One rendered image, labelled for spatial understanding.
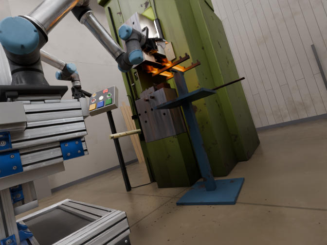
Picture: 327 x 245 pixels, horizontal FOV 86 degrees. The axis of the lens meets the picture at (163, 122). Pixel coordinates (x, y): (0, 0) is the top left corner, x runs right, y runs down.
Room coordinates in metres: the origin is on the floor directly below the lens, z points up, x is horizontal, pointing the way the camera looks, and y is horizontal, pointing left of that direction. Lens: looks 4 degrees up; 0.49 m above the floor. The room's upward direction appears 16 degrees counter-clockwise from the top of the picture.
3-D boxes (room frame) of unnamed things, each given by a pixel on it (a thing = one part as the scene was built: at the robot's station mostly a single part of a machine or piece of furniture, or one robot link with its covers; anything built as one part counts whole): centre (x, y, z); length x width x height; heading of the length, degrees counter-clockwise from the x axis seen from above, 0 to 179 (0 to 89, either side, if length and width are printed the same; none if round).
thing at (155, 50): (1.04, -0.04, 1.06); 0.12 x 0.08 x 0.09; 149
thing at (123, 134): (1.89, 0.42, 0.62); 0.44 x 0.05 x 0.05; 144
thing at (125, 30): (0.91, 0.05, 1.06); 0.11 x 0.08 x 0.09; 149
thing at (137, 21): (1.91, -0.07, 1.56); 0.42 x 0.39 x 0.40; 144
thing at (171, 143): (1.91, -0.09, 0.23); 0.56 x 0.38 x 0.47; 144
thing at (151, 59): (1.93, -0.04, 1.32); 0.42 x 0.20 x 0.10; 144
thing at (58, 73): (1.48, 0.72, 1.23); 0.11 x 0.11 x 0.08; 53
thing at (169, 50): (1.68, -0.25, 1.27); 0.09 x 0.02 x 0.17; 54
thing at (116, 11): (2.23, 0.11, 1.15); 0.44 x 0.26 x 2.30; 144
